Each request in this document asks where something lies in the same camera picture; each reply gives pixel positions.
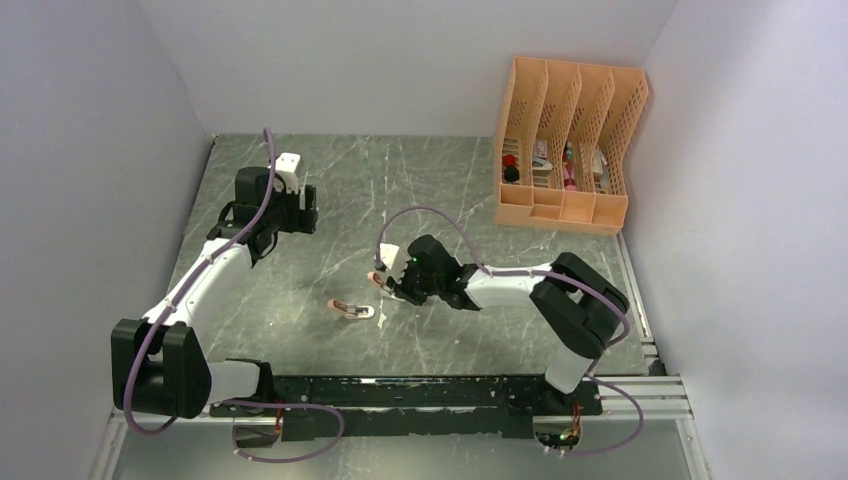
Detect orange file organizer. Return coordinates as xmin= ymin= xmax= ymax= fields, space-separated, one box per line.
xmin=494 ymin=57 xmax=649 ymax=236

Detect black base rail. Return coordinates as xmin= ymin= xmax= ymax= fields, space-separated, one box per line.
xmin=210 ymin=374 xmax=602 ymax=441

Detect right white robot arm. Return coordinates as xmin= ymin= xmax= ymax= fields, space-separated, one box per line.
xmin=368 ymin=235 xmax=629 ymax=414

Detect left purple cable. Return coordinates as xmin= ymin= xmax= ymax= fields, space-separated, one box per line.
xmin=122 ymin=127 xmax=346 ymax=465

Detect pink stapler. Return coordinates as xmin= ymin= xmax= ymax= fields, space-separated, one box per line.
xmin=367 ymin=271 xmax=391 ymax=295
xmin=327 ymin=299 xmax=375 ymax=320

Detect purple cable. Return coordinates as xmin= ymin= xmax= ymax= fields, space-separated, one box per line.
xmin=374 ymin=205 xmax=645 ymax=458
xmin=122 ymin=127 xmax=346 ymax=465

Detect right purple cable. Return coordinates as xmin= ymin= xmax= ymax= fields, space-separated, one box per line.
xmin=374 ymin=205 xmax=645 ymax=458

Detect pink items in organizer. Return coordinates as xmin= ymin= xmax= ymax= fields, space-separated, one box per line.
xmin=531 ymin=140 xmax=612 ymax=194

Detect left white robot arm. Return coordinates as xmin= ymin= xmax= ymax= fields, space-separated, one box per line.
xmin=110 ymin=153 xmax=317 ymax=419

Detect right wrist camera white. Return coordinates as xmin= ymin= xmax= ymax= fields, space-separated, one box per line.
xmin=376 ymin=243 xmax=409 ymax=281

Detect red black item in organizer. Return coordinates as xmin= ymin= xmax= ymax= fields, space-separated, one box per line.
xmin=502 ymin=154 xmax=521 ymax=184

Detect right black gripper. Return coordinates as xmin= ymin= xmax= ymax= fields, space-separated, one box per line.
xmin=386 ymin=257 xmax=442 ymax=306

